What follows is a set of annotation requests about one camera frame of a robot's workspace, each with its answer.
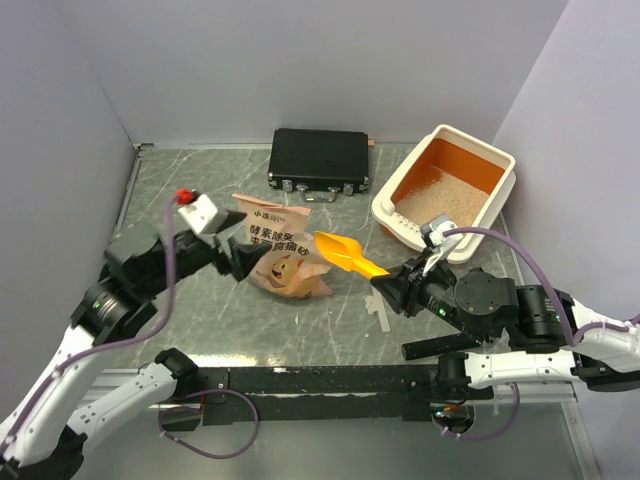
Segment pink cat litter bag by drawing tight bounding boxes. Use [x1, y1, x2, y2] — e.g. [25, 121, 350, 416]
[233, 193, 332, 300]

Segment cream orange litter box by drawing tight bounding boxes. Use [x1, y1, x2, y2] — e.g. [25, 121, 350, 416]
[371, 124, 516, 251]

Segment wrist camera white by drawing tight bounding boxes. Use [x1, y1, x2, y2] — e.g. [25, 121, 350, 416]
[175, 188, 231, 235]
[420, 214, 464, 276]

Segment black speckled microphone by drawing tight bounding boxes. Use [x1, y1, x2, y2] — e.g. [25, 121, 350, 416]
[401, 333, 482, 361]

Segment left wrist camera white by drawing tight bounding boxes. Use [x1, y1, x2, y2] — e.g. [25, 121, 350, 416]
[175, 188, 231, 235]

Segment clean litter granules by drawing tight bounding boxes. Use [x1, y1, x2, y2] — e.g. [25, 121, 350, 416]
[395, 169, 489, 227]

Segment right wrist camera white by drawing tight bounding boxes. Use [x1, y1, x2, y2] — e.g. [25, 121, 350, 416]
[420, 214, 464, 276]

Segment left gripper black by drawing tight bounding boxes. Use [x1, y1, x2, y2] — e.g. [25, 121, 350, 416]
[144, 209, 273, 294]

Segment black carrying case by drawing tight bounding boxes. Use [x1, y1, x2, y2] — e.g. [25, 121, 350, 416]
[267, 128, 371, 203]

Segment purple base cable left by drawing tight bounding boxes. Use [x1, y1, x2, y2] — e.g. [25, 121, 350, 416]
[157, 387, 261, 458]

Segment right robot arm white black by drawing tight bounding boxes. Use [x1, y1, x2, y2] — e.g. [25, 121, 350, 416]
[371, 258, 639, 400]

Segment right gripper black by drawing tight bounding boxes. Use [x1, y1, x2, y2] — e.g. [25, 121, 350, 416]
[366, 247, 487, 343]

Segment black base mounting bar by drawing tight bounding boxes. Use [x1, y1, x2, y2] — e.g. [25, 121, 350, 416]
[165, 364, 494, 426]

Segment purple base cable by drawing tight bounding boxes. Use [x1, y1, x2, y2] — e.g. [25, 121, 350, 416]
[157, 387, 261, 458]
[432, 382, 524, 446]

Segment beige bag sealing clip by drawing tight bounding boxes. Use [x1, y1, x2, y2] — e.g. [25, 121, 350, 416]
[365, 290, 391, 334]

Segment yellow plastic litter scoop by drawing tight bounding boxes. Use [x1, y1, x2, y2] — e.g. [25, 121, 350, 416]
[314, 232, 389, 280]

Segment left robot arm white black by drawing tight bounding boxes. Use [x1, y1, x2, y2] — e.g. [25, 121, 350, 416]
[1, 207, 267, 479]

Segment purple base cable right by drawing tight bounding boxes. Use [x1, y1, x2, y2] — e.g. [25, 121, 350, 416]
[432, 382, 524, 446]

